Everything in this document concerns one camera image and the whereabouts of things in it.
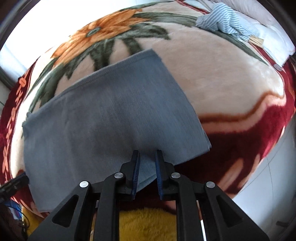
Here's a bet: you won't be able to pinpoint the yellow fuzzy garment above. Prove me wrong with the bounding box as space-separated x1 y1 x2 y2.
21 206 179 241

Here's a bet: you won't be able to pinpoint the blue striped cloth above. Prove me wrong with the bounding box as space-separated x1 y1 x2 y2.
196 3 264 48

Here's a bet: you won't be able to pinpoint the red floral plush blanket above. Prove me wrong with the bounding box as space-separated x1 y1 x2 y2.
0 0 296 218

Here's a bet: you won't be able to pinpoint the white pillow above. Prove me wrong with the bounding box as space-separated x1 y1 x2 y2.
185 1 295 67

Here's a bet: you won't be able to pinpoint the grey pants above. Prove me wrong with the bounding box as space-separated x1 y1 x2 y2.
23 50 211 212

